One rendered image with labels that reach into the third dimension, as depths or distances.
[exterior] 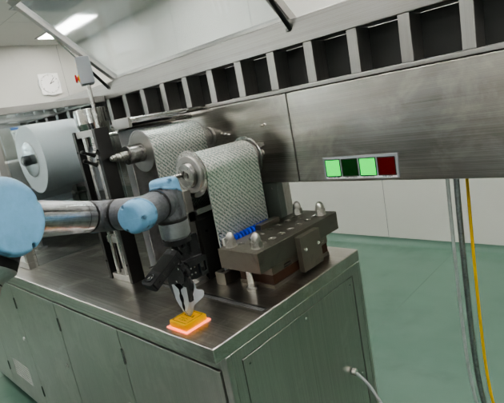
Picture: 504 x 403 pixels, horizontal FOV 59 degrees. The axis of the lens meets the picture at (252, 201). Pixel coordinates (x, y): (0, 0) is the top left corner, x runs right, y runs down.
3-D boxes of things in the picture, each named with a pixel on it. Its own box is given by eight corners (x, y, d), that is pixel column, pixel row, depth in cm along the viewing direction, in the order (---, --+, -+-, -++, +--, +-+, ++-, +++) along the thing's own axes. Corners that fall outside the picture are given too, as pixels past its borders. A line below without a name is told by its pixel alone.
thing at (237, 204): (219, 245, 137) (207, 186, 133) (267, 221, 153) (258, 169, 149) (220, 245, 137) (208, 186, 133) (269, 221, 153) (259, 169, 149)
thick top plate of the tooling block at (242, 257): (221, 267, 132) (217, 249, 131) (300, 225, 160) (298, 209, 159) (261, 274, 121) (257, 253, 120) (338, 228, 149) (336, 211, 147)
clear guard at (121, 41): (15, 2, 180) (16, 1, 180) (116, 77, 213) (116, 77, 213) (168, -126, 107) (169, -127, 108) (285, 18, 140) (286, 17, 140)
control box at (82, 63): (76, 87, 171) (70, 60, 169) (94, 84, 173) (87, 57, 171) (77, 85, 164) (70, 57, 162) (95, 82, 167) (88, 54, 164)
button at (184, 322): (170, 328, 116) (169, 320, 115) (190, 316, 121) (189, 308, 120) (187, 334, 111) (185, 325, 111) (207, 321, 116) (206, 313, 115)
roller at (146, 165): (134, 172, 158) (126, 133, 155) (188, 157, 175) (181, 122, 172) (158, 171, 148) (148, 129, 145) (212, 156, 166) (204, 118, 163)
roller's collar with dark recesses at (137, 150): (123, 165, 151) (118, 146, 149) (138, 161, 155) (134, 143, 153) (134, 164, 146) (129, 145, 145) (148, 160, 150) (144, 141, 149)
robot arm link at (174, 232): (170, 226, 106) (150, 225, 112) (174, 244, 107) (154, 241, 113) (193, 217, 112) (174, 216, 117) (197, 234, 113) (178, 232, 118)
